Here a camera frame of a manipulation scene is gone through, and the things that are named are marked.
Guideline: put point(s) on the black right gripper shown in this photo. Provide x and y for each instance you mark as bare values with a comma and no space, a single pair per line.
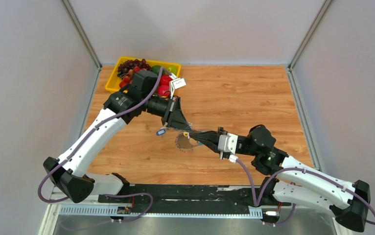
211,135

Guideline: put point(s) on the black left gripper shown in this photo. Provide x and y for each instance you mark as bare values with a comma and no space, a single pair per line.
174,117

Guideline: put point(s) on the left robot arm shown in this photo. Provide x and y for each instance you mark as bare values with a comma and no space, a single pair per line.
69,172

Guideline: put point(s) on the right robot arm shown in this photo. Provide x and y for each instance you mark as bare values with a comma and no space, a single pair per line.
289,180

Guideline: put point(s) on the key with blue tag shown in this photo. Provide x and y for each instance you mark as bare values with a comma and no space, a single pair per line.
161,132

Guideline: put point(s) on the red apple lower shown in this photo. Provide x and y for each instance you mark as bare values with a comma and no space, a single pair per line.
163,91

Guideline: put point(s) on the red apple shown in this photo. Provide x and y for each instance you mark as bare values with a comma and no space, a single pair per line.
165,80
163,91

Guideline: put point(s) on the red apple upper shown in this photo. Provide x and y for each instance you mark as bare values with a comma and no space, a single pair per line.
165,80

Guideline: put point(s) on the dark green lime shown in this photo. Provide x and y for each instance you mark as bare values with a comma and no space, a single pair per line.
155,69

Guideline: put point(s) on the small red peaches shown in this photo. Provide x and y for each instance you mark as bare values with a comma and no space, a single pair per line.
127,77

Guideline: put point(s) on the yellow plastic tray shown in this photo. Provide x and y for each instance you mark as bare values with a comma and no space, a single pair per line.
113,82

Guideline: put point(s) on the dark grape bunch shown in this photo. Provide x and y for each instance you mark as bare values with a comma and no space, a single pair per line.
127,67

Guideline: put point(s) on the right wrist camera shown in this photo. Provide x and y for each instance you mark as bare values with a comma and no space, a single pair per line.
227,145

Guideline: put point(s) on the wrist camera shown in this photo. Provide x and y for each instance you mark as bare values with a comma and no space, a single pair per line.
227,145
175,84

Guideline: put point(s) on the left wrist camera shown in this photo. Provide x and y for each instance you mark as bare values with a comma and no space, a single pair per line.
175,84

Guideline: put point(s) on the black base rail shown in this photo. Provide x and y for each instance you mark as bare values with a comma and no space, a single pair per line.
185,199

